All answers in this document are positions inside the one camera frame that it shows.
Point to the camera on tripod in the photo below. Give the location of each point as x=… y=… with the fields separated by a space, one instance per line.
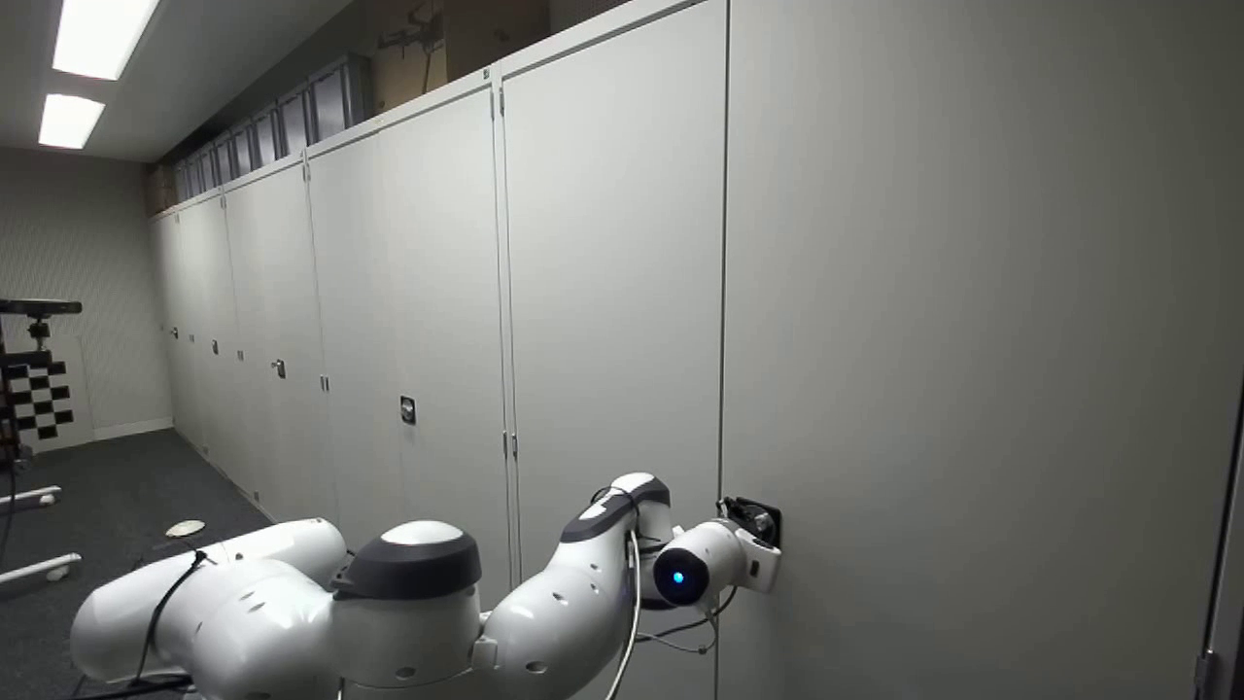
x=37 y=309

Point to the row of grey storage bins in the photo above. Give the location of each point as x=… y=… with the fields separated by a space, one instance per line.
x=330 y=102

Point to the widest grey cabinet door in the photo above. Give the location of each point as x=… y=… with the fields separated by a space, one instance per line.
x=972 y=292

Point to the white bar with wheel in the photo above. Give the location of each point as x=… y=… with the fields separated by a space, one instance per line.
x=29 y=497
x=44 y=567

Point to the dark metal frame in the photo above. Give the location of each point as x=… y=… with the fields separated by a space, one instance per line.
x=1226 y=544

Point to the grey wall of cabinets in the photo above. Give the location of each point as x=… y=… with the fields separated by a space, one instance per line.
x=875 y=243

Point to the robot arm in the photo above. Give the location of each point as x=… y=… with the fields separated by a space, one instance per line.
x=408 y=622

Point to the ceiling light panel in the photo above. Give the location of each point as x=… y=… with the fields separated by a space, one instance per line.
x=102 y=34
x=70 y=121

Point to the black and white checkerboard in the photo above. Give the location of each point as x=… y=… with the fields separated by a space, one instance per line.
x=44 y=399

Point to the white floor disc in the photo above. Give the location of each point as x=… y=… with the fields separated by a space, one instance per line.
x=185 y=528

